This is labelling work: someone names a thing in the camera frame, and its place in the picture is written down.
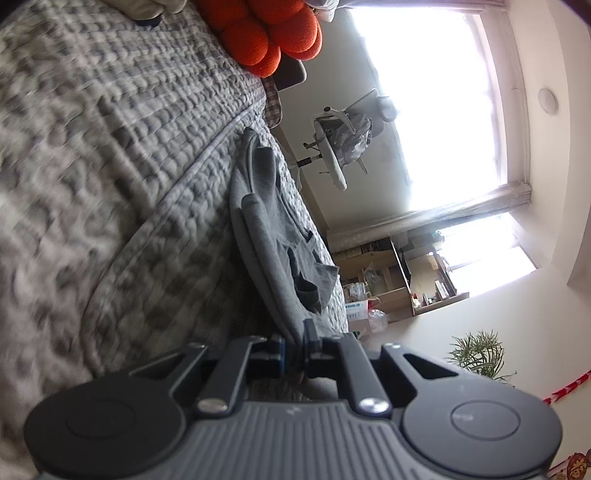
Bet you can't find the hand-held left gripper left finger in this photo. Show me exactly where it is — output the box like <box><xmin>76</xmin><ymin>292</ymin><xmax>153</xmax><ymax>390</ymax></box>
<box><xmin>131</xmin><ymin>335</ymin><xmax>287</xmax><ymax>415</ymax></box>

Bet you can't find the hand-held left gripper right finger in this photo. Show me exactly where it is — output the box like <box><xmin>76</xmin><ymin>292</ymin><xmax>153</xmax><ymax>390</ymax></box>
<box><xmin>302</xmin><ymin>318</ymin><xmax>463</xmax><ymax>417</ymax></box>

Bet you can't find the grey t-shirt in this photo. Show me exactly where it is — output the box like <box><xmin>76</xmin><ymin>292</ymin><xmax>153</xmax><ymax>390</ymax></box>
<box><xmin>229</xmin><ymin>126</ymin><xmax>343</xmax><ymax>385</ymax></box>

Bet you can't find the wooden shelf unit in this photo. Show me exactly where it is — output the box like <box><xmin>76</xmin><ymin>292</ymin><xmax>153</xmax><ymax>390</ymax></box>
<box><xmin>331</xmin><ymin>230</ymin><xmax>470</xmax><ymax>325</ymax></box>

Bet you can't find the green potted plant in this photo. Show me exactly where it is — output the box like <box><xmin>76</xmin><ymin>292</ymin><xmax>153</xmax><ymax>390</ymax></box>
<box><xmin>444</xmin><ymin>329</ymin><xmax>516</xmax><ymax>387</ymax></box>

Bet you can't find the white office chair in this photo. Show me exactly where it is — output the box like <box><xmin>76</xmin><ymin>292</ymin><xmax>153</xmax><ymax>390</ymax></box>
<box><xmin>294</xmin><ymin>89</ymin><xmax>399</xmax><ymax>193</ymax></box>

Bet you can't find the grey backpack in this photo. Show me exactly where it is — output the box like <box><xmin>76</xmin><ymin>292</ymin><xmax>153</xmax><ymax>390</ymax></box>
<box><xmin>329</xmin><ymin>113</ymin><xmax>373</xmax><ymax>168</ymax></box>

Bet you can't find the grey checked quilted blanket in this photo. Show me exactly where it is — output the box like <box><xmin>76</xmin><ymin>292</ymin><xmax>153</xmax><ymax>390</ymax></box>
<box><xmin>0</xmin><ymin>0</ymin><xmax>350</xmax><ymax>480</ymax></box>

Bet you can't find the red paper decoration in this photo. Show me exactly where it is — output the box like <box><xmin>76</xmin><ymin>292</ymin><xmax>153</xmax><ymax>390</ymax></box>
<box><xmin>542</xmin><ymin>368</ymin><xmax>591</xmax><ymax>408</ymax></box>

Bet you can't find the window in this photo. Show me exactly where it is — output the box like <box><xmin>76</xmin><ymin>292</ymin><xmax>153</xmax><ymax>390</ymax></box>
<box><xmin>345</xmin><ymin>8</ymin><xmax>539</xmax><ymax>288</ymax></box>

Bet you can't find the grey sofa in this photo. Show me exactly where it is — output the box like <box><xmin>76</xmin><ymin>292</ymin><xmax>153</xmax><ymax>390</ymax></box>
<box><xmin>276</xmin><ymin>54</ymin><xmax>308</xmax><ymax>92</ymax></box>

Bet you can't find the orange pumpkin cushion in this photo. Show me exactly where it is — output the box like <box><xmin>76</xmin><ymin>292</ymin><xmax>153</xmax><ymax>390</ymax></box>
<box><xmin>267</xmin><ymin>0</ymin><xmax>323</xmax><ymax>62</ymax></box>
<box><xmin>198</xmin><ymin>0</ymin><xmax>283</xmax><ymax>79</ymax></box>

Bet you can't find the white pillow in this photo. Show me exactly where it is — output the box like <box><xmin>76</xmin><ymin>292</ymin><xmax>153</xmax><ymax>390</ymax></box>
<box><xmin>307</xmin><ymin>0</ymin><xmax>352</xmax><ymax>22</ymax></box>

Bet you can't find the round ceiling light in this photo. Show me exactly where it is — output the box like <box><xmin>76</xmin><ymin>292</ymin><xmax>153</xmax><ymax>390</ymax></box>
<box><xmin>537</xmin><ymin>86</ymin><xmax>560</xmax><ymax>114</ymax></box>

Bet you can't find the beige and navy folded garment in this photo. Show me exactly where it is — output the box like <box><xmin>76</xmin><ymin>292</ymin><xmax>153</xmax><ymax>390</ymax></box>
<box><xmin>117</xmin><ymin>0</ymin><xmax>188</xmax><ymax>27</ymax></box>

